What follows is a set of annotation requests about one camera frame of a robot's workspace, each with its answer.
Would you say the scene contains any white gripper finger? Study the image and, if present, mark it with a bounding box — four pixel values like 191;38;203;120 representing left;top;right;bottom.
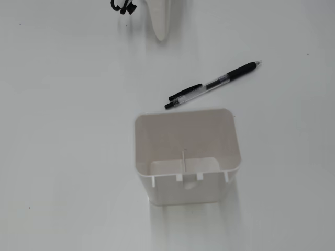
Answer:
148;0;171;42

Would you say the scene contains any black clear ballpoint pen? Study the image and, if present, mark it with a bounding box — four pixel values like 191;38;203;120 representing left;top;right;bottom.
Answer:
164;60;263;110

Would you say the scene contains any white plastic pen holder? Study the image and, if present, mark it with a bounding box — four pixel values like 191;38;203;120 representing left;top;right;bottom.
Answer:
134;108;242;207

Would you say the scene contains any black cable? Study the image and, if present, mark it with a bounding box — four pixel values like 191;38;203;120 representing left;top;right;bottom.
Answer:
110;0;138;15

